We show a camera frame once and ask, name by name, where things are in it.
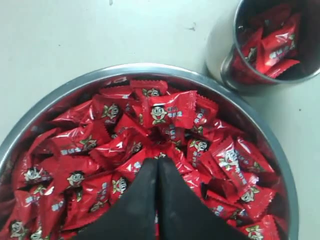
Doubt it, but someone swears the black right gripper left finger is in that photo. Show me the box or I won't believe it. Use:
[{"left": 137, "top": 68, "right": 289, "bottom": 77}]
[{"left": 75, "top": 158, "right": 158, "bottom": 240}]

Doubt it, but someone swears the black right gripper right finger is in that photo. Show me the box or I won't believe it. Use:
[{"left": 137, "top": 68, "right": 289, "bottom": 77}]
[{"left": 157, "top": 157, "right": 248, "bottom": 240}]

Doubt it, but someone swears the pile of red candies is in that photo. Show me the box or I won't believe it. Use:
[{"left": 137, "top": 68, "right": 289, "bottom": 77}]
[{"left": 0, "top": 79, "right": 280, "bottom": 240}]

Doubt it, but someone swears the steel bowl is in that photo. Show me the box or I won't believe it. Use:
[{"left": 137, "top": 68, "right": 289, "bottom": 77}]
[{"left": 0, "top": 63, "right": 299, "bottom": 240}]

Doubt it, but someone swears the stainless steel cup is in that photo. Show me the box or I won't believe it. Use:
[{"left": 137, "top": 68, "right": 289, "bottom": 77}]
[{"left": 205, "top": 0, "right": 320, "bottom": 93}]

